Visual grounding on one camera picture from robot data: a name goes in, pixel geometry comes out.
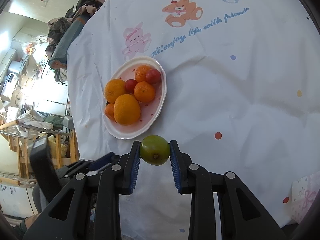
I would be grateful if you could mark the small mandarin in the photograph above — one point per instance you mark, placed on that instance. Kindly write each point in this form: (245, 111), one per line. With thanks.
(144, 92)
(140, 73)

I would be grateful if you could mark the small mandarin far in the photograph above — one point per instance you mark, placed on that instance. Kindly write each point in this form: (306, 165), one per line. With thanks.
(140, 73)

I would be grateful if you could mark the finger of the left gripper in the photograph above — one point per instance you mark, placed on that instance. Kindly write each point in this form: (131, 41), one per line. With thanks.
(103, 162)

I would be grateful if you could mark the green grape tomato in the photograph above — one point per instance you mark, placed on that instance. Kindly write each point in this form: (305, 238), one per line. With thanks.
(154, 150)

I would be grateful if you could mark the small mandarin middle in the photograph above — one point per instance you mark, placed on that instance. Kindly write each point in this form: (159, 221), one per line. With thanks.
(144, 92)

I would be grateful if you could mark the large orange lower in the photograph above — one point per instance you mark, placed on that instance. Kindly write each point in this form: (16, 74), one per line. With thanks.
(126, 110)

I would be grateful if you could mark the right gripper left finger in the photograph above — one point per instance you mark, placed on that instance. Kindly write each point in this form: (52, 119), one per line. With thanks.
(87, 207)

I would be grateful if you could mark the small mandarin left edge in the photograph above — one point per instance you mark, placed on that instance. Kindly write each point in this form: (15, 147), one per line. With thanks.
(109, 111)

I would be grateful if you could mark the dark clothes pile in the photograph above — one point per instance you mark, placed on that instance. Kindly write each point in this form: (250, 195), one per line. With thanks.
(58, 26)

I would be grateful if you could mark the white cartoon bed sheet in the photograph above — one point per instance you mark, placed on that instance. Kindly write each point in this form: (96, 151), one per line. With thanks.
(242, 86)

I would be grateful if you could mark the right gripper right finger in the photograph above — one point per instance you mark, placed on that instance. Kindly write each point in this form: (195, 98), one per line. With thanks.
(242, 216)

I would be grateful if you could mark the red cherry tomato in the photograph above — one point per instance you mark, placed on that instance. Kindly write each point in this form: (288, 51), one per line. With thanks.
(153, 76)
(130, 85)

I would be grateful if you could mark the left hand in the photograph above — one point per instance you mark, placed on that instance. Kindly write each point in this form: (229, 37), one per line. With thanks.
(22, 228)

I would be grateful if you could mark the teal orange folded blanket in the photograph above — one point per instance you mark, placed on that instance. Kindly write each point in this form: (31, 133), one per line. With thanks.
(59, 57)

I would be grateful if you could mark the red cherry tomato in plate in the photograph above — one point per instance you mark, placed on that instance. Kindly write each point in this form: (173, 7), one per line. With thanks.
(130, 85)

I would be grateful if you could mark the large orange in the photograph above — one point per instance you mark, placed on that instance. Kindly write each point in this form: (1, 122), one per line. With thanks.
(126, 110)
(113, 89)

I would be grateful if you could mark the large orange upper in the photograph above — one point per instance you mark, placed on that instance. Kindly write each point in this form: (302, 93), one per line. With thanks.
(113, 89)

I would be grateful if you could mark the pink bow gift bag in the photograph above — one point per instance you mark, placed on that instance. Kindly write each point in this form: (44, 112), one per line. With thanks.
(304, 192)

